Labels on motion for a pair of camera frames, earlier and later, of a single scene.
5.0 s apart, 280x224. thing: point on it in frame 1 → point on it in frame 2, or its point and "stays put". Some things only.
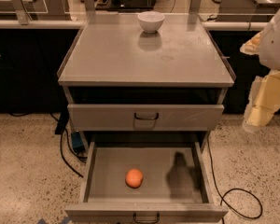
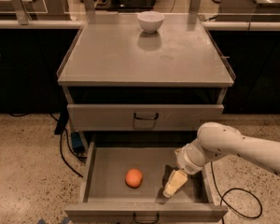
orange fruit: [133, 178] stays put
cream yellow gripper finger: [269, 92] → [190, 159]
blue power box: [77, 142] stays put
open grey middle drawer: [175, 184] stays put
